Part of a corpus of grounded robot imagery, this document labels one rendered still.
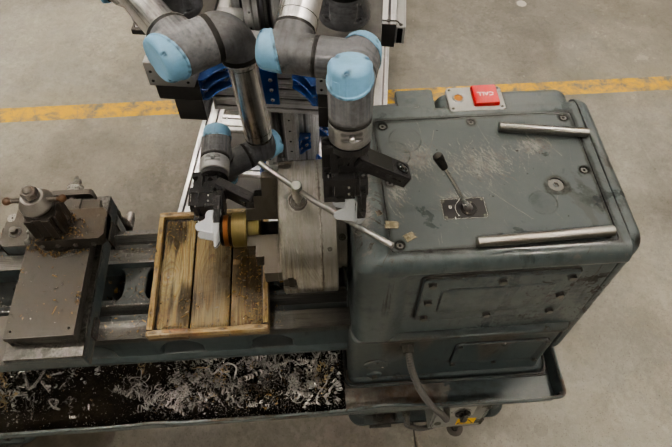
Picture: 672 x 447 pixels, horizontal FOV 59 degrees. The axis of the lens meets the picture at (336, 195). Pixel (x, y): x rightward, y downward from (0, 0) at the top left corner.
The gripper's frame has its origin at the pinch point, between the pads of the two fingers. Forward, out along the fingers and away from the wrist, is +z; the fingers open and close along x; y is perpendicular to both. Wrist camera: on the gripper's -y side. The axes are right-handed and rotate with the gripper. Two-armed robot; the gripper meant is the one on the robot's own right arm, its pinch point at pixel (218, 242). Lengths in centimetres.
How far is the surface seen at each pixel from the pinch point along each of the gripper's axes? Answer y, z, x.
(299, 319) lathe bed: -17.5, 11.2, -21.6
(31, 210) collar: 42.6, -7.9, 5.9
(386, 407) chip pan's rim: -40, 26, -52
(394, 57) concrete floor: -72, -178, -108
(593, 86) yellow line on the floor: -175, -149, -108
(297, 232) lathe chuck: -19.0, 6.2, 12.5
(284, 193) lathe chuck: -16.5, -2.0, 15.6
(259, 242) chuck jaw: -9.8, 1.9, 2.1
